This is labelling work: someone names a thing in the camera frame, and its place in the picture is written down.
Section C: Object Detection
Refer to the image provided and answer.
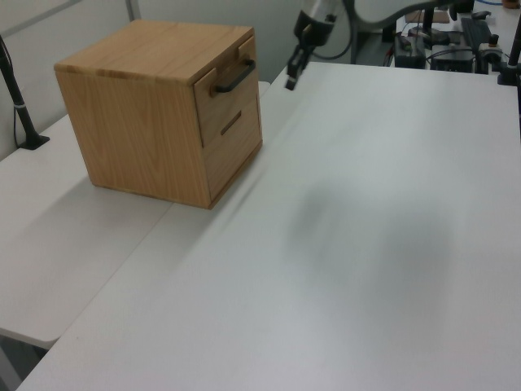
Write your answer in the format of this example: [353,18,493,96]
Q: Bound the wooden drawer with handle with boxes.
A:
[193,36,261,147]

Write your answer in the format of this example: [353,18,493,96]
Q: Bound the black equipment box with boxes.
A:
[430,43,478,74]

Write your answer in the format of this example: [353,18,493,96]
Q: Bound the wooden drawer with slot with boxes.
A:
[202,97,264,204]

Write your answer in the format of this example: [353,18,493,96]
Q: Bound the black electronic device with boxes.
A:
[392,34,428,69]

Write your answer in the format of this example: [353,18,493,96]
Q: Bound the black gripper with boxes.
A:
[286,8,338,91]

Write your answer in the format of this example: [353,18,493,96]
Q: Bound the thin grey cable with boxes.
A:
[315,0,360,62]

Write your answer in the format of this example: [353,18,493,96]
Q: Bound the black keyboard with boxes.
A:
[461,18,493,51]

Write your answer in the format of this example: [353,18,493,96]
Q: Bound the black metal drawer handle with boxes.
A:
[209,59,257,94]

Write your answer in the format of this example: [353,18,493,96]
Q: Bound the wooden drawer cabinet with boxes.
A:
[54,19,264,211]

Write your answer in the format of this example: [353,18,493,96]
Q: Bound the brown board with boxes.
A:
[406,10,449,24]

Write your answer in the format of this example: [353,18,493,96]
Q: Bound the black camera stand pole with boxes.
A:
[0,34,50,151]

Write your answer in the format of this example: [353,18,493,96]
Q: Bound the black stand with base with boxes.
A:
[406,0,451,46]

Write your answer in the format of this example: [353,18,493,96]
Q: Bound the black clamp stand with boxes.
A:
[495,24,521,86]

